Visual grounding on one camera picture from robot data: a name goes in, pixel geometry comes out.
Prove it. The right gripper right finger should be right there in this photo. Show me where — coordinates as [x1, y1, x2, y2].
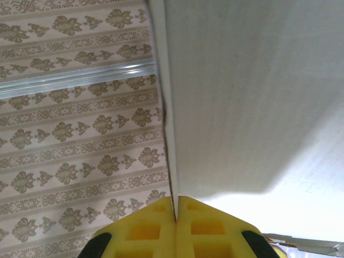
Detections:
[176, 195, 279, 258]

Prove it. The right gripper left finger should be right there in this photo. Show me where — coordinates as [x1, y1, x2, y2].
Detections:
[80, 195, 178, 258]

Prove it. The white paper box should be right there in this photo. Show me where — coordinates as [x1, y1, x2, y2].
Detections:
[145, 0, 344, 256]

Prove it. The aluminium frame post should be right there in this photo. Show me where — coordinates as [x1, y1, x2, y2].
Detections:
[0, 59, 157, 98]

